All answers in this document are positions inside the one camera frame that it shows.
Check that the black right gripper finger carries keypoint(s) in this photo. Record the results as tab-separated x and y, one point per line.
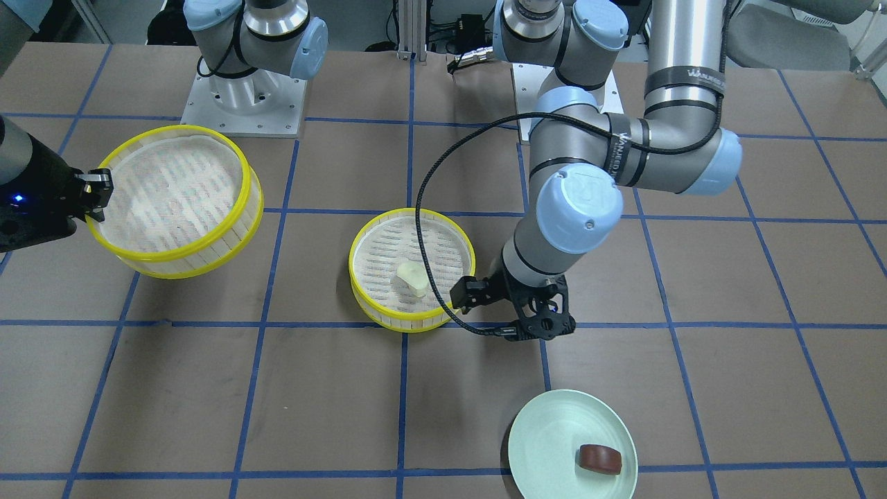
93	205
97	180

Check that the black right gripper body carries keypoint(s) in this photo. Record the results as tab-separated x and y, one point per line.
43	181

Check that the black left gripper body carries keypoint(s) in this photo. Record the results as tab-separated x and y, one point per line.
497	286

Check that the yellow steamer basket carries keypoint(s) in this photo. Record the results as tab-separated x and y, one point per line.
185	202
390	239

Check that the white steamed bun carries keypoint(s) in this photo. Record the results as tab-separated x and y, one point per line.
415	278

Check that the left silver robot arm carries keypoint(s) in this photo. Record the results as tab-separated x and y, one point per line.
829	275

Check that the light green plate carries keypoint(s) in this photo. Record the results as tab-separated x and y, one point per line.
544	441

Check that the brown red bun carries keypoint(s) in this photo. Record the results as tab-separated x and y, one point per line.
600	459

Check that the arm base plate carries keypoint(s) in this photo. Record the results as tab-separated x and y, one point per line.
536	89
261	105

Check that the aluminium frame post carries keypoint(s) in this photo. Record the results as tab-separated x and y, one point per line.
412	30

